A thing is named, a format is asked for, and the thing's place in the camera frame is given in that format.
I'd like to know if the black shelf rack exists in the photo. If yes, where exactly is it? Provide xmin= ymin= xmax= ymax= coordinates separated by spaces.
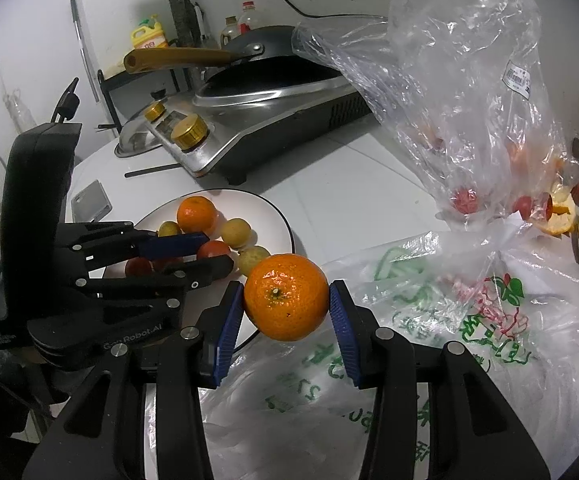
xmin=97 ymin=60 xmax=180 ymax=128

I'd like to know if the white plate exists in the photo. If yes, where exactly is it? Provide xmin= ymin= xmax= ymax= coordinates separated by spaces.
xmin=102 ymin=188 xmax=294 ymax=353

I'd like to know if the clear plastic bag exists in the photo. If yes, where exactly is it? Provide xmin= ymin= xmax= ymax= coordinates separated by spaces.
xmin=292 ymin=0 xmax=577 ymax=231

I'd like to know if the printed plastic bag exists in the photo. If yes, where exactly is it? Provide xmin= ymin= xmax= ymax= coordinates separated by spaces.
xmin=200 ymin=230 xmax=579 ymax=480

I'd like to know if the orange mandarin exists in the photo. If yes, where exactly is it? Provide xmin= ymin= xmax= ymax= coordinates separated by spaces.
xmin=244 ymin=253 xmax=330 ymax=342
xmin=176 ymin=195 xmax=219 ymax=236

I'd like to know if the yellow detergent bottle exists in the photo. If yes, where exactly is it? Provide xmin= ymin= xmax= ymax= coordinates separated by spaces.
xmin=130 ymin=14 xmax=169 ymax=51

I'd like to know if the black cooker power cable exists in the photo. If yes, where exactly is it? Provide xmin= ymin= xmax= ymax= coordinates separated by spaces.
xmin=270 ymin=0 xmax=387 ymax=21

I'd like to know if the black hairbrush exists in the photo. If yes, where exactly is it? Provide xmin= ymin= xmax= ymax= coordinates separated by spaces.
xmin=51 ymin=77 xmax=80 ymax=125

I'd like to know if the black chopstick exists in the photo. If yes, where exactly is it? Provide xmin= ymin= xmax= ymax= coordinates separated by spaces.
xmin=124 ymin=162 xmax=183 ymax=179

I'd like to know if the orange peel piece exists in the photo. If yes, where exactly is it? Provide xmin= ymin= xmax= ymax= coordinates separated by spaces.
xmin=534 ymin=180 xmax=577 ymax=238

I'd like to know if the clear glass bottle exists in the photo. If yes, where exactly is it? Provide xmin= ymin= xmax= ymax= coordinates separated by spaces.
xmin=4 ymin=89 xmax=38 ymax=133

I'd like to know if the grey smartphone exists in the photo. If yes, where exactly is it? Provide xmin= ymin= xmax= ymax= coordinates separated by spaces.
xmin=71 ymin=180 xmax=113 ymax=223

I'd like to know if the black pan wooden handle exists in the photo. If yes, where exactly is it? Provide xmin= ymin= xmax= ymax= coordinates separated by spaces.
xmin=123 ymin=25 xmax=303 ymax=75

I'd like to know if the grey vertical pipe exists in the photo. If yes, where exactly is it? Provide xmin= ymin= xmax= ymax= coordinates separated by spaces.
xmin=161 ymin=0 xmax=195 ymax=51

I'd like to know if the long metal handle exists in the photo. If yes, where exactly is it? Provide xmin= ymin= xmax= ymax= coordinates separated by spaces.
xmin=70 ymin=0 xmax=101 ymax=103

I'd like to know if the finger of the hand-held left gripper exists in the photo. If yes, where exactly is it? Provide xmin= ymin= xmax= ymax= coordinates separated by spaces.
xmin=54 ymin=220 xmax=211 ymax=281
xmin=77 ymin=255 xmax=234 ymax=311

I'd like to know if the hook-handled umbrella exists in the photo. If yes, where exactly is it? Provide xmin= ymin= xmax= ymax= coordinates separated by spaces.
xmin=177 ymin=0 xmax=210 ymax=96

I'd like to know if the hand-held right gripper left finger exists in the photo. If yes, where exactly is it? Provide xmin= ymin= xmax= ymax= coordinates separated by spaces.
xmin=22 ymin=280 xmax=245 ymax=480

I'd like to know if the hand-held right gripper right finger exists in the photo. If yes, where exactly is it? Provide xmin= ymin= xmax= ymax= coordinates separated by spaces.
xmin=329 ymin=279 xmax=553 ymax=480

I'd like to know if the red-capped clear bottle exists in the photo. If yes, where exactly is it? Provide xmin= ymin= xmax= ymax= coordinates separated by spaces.
xmin=238 ymin=1 xmax=261 ymax=33

